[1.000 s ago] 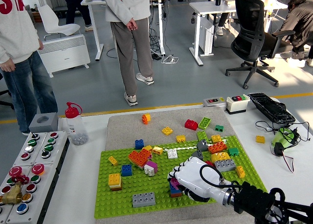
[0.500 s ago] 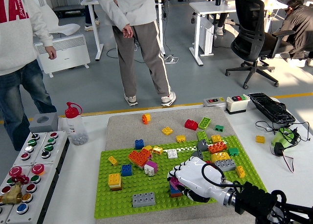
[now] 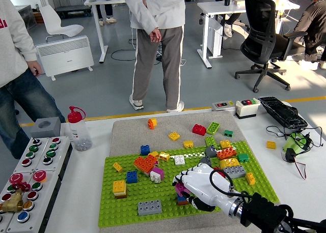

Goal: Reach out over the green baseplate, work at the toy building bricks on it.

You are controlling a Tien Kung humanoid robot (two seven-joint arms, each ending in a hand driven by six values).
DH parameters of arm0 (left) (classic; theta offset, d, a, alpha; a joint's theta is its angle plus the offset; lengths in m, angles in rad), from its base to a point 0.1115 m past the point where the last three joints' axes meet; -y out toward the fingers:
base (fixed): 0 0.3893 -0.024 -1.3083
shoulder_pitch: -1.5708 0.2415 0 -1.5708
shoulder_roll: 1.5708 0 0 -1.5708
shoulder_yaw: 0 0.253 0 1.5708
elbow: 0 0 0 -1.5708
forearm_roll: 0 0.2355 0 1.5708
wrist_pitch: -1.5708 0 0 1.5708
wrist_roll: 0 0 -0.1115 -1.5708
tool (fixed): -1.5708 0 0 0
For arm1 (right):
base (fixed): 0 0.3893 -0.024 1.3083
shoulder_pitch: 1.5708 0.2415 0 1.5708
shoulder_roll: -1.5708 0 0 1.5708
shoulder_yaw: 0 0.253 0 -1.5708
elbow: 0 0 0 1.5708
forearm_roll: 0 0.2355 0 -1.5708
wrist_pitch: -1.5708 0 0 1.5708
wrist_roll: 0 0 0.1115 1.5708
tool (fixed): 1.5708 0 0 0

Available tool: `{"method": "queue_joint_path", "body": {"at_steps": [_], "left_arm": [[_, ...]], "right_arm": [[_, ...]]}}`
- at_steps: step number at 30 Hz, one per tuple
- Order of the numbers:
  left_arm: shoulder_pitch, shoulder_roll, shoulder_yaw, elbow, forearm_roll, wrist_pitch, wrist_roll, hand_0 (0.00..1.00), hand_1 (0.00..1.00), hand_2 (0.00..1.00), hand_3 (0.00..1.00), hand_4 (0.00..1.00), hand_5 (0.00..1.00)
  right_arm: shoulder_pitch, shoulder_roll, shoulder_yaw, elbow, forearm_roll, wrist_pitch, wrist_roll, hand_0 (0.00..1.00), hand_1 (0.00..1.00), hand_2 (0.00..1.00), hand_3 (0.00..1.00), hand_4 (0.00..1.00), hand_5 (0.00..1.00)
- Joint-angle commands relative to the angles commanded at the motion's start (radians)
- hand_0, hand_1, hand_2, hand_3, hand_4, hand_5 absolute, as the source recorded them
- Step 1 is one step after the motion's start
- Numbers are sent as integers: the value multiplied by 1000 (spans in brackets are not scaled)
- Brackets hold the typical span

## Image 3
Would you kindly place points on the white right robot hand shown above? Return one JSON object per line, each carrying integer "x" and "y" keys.
{"x": 203, "y": 182}

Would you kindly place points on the clear plastic crate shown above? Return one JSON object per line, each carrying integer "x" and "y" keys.
{"x": 26, "y": 15}

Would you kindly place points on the grey eight-stud brick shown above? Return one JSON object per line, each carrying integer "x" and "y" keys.
{"x": 235, "y": 172}
{"x": 149, "y": 207}

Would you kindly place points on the red sloped brick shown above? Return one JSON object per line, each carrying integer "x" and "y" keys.
{"x": 199, "y": 130}

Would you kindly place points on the light green tape roll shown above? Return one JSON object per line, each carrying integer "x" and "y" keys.
{"x": 289, "y": 142}

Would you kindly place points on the grey control box mushroom buttons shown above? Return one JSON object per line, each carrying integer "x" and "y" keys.
{"x": 33, "y": 212}

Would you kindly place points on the white three-button switch box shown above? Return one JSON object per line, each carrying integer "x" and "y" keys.
{"x": 247, "y": 109}

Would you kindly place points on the yellow square brick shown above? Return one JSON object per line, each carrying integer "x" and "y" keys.
{"x": 225, "y": 144}
{"x": 188, "y": 144}
{"x": 271, "y": 145}
{"x": 174, "y": 136}

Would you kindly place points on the person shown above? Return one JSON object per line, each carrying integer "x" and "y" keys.
{"x": 313, "y": 22}
{"x": 10, "y": 39}
{"x": 158, "y": 9}

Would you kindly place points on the clear bottle red cap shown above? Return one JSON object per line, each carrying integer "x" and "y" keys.
{"x": 79, "y": 133}

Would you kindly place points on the red wide brick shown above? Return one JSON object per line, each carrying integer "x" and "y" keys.
{"x": 221, "y": 172}

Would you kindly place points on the yellow brick behind orange cluster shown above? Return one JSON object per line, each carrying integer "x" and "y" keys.
{"x": 153, "y": 153}

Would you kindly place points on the orange and yellow brick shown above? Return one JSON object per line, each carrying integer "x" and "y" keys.
{"x": 152, "y": 123}

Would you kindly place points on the blue square brick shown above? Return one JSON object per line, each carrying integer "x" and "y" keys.
{"x": 145, "y": 149}
{"x": 132, "y": 177}

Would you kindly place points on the grey eight-button control box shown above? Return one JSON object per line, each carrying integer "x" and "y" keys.
{"x": 42, "y": 154}

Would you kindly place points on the yellow narrow brick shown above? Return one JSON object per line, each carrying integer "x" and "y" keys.
{"x": 250, "y": 178}
{"x": 117, "y": 167}

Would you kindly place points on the grey sloped brick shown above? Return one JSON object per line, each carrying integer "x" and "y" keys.
{"x": 205, "y": 160}
{"x": 211, "y": 151}

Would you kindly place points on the white flat square brick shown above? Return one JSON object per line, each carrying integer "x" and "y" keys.
{"x": 179, "y": 159}

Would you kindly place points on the yellow brick on tan base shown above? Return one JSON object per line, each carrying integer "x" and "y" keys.
{"x": 119, "y": 186}

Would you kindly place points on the yellow curved brick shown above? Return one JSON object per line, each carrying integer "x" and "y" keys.
{"x": 229, "y": 163}

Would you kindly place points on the black platform cart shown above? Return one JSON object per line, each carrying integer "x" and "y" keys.
{"x": 74, "y": 8}

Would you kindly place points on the black keyboard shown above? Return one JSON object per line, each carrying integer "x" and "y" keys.
{"x": 282, "y": 112}

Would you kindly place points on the green studded baseplate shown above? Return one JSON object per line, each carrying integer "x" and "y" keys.
{"x": 160, "y": 192}

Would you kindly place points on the magenta square brick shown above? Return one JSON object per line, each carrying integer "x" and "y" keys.
{"x": 180, "y": 189}

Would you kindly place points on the white plastic chair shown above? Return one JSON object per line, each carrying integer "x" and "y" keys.
{"x": 53, "y": 19}

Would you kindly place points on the black mesh office chair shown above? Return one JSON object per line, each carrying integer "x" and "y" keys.
{"x": 259, "y": 27}

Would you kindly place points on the orange eight-stud brick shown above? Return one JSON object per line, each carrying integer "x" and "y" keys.
{"x": 226, "y": 153}

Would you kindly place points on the blue brick on brown base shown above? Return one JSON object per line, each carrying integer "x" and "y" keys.
{"x": 182, "y": 199}

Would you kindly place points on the white small brick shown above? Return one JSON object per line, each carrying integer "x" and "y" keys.
{"x": 155, "y": 177}

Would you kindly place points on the golden yellow brick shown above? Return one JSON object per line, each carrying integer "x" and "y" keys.
{"x": 164, "y": 156}

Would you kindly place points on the grey cube with hole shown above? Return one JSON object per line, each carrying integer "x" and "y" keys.
{"x": 45, "y": 130}

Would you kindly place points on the grey flat switch box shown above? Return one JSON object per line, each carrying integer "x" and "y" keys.
{"x": 223, "y": 105}

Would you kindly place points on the white desk with tower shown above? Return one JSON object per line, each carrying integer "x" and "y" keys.
{"x": 206, "y": 39}

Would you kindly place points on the grey foam mat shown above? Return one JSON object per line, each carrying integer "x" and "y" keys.
{"x": 165, "y": 126}

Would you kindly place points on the white computer tower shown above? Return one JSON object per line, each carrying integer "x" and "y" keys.
{"x": 215, "y": 39}

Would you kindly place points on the lime green long brick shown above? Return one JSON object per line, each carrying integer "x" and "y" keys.
{"x": 213, "y": 128}

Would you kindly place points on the white panel heater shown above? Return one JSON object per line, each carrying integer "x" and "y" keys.
{"x": 63, "y": 55}

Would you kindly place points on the magenta roof brick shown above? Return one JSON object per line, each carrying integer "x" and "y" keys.
{"x": 159, "y": 171}

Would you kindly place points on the dark green small brick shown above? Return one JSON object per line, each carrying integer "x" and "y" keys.
{"x": 228, "y": 133}

